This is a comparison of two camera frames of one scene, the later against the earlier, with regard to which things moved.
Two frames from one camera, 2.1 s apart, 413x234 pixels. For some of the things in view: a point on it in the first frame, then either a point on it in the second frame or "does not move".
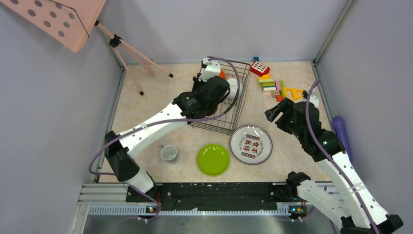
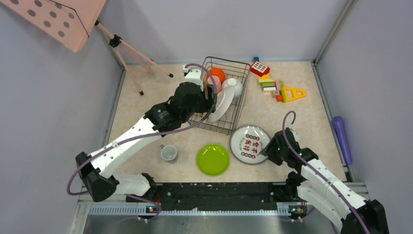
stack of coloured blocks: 271,87 does not move
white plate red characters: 251,145 does not move
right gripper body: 286,122 -> 275,153
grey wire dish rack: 224,120 does not move
